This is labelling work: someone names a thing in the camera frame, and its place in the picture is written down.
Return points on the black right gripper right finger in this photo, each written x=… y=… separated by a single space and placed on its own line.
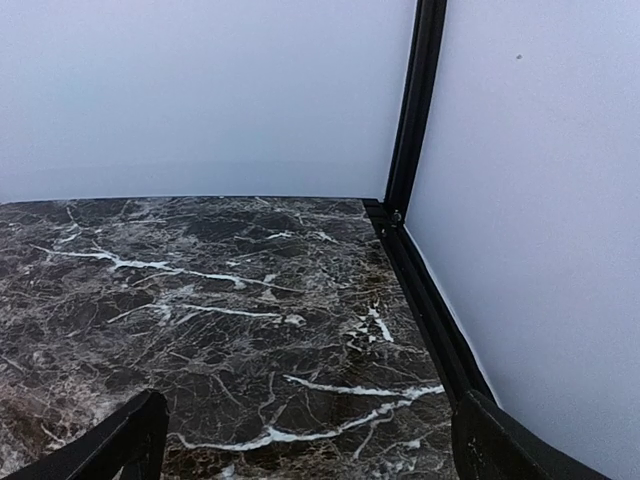
x=489 y=444

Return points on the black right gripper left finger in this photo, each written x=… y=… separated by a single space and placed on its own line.
x=128 y=444

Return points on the black table edge rail right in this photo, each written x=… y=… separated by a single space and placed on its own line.
x=447 y=346

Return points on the black vertical frame post right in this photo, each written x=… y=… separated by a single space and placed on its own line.
x=419 y=84

